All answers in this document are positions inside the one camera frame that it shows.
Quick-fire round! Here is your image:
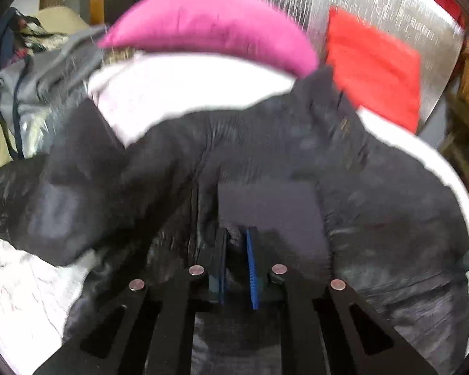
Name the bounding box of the black quilted jacket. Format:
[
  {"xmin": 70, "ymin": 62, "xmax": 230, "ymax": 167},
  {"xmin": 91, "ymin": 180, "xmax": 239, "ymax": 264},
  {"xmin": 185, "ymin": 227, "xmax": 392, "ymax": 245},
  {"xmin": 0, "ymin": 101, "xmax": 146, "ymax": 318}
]
[{"xmin": 0, "ymin": 68, "xmax": 469, "ymax": 374}]

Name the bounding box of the pile of dark clothes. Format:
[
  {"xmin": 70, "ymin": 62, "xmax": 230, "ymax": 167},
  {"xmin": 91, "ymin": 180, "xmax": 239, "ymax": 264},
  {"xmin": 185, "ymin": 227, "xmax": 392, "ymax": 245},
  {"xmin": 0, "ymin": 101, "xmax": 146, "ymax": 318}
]
[{"xmin": 0, "ymin": 8, "xmax": 68, "ymax": 70}]

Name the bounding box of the white bed cover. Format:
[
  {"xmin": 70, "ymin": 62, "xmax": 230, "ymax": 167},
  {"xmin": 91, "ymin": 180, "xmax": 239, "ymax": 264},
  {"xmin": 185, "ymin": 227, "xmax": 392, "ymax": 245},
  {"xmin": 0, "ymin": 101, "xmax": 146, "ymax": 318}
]
[{"xmin": 0, "ymin": 53, "xmax": 469, "ymax": 374}]

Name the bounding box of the red pillow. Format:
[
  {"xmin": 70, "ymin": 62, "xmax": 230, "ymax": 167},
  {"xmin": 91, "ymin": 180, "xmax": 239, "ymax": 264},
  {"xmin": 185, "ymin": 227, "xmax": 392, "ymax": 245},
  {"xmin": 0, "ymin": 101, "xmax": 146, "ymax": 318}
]
[{"xmin": 326, "ymin": 7, "xmax": 421, "ymax": 133}]

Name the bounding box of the grey garment on armchair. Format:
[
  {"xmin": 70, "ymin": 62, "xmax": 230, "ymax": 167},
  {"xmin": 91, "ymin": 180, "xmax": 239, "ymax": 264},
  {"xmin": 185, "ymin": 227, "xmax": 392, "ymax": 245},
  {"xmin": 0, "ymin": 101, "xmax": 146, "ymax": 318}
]
[{"xmin": 0, "ymin": 25, "xmax": 107, "ymax": 159}]

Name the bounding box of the magenta pillow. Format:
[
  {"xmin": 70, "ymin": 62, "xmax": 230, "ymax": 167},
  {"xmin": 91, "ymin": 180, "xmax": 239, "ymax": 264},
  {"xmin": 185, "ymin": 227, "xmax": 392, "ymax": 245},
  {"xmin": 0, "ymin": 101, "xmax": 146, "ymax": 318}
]
[{"xmin": 98, "ymin": 0, "xmax": 318, "ymax": 78}]

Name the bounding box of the silver foil insulation mat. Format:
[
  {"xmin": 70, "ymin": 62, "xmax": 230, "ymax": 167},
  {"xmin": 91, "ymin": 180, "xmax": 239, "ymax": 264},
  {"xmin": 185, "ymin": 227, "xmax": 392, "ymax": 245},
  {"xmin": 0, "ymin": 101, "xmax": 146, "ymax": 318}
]
[{"xmin": 268, "ymin": 0, "xmax": 464, "ymax": 130}]

